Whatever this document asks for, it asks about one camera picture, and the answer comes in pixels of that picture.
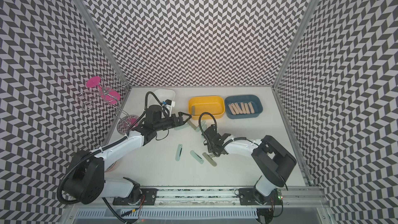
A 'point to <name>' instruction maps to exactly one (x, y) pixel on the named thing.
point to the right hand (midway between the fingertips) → (215, 148)
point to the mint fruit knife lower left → (180, 147)
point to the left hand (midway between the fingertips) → (187, 120)
